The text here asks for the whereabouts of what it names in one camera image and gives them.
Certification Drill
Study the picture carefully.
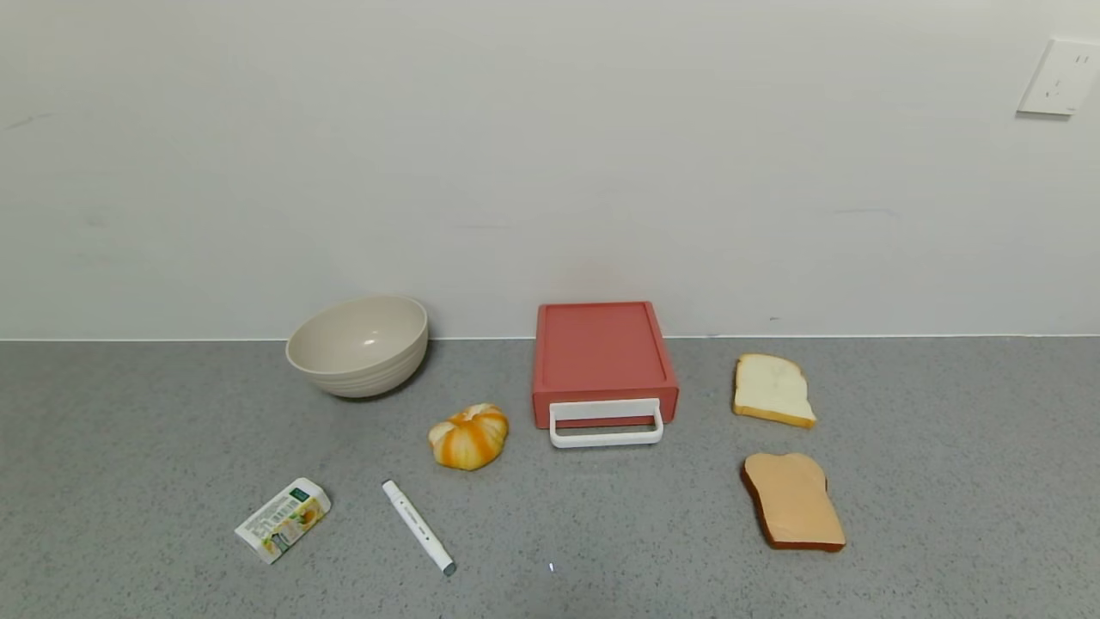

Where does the red drawer cabinet case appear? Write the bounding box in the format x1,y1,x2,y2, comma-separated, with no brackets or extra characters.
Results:
531,301,680,429

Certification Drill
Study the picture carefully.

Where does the orange and white pumpkin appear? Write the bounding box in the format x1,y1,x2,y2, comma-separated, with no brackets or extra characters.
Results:
428,403,510,472

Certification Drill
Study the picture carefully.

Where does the beige ribbed bowl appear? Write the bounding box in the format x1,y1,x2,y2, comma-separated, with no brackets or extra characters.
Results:
285,295,430,399

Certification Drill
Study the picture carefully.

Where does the white bread slice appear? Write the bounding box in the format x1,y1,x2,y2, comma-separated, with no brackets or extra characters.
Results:
733,353,818,429

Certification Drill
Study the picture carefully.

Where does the white marker pen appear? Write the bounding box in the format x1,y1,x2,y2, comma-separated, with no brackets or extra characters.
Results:
382,480,457,577

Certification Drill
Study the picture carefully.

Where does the brown toast slice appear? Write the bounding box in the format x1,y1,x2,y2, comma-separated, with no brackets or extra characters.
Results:
742,452,847,553

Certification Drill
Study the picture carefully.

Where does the small white drink carton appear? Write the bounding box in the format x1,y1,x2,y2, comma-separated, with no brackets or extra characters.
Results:
235,477,333,565

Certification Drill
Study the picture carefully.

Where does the white wall socket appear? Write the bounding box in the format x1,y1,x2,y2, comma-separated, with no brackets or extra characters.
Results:
1017,37,1100,117

